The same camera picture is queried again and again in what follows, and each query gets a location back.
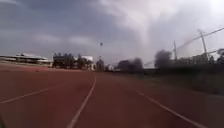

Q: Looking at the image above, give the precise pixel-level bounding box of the small dark tree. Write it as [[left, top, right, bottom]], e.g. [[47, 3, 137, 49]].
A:
[[95, 59, 106, 72]]

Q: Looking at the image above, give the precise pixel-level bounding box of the clump of dark trees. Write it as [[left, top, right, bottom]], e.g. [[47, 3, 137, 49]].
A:
[[116, 57, 144, 74]]

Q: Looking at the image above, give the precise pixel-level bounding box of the tall floodlight mast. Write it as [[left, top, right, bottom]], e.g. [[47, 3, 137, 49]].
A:
[[98, 41, 104, 61]]

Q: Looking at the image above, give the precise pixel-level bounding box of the white building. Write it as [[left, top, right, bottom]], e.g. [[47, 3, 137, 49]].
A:
[[81, 55, 96, 71]]

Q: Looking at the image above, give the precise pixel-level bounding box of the row of dark trees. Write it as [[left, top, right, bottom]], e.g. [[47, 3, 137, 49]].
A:
[[51, 52, 96, 70]]

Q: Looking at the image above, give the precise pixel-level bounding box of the round dark tree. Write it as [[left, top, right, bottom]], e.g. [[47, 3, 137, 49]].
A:
[[154, 49, 173, 69]]

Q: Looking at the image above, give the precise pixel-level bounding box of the dark hedge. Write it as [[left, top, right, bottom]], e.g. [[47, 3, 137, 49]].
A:
[[143, 63, 224, 76]]

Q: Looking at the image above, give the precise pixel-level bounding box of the low flat-roofed building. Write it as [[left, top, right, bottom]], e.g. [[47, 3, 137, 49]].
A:
[[0, 53, 54, 66]]

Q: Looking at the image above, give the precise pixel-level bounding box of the tall net fence with poles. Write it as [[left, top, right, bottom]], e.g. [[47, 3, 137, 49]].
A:
[[143, 27, 224, 68]]

